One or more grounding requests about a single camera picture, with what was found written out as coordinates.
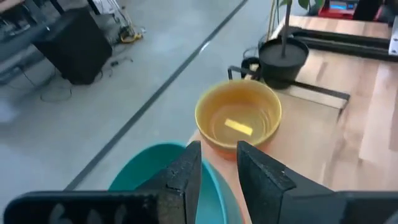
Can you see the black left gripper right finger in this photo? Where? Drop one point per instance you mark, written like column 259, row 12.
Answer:
column 273, row 199

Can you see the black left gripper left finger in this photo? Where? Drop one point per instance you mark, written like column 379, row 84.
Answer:
column 109, row 208

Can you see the large green plastic bowl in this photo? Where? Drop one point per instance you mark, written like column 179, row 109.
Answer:
column 146, row 174

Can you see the small yellow translucent bowl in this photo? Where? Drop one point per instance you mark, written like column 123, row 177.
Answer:
column 217, row 102

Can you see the green potted plant black pot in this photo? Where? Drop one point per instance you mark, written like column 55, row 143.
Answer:
column 281, row 70

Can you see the dark equipment cart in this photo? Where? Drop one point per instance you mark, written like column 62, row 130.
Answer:
column 74, row 46

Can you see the red flat object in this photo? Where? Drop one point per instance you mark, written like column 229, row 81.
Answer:
column 335, row 13

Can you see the grey metal bracket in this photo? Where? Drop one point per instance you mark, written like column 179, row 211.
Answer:
column 394, row 40

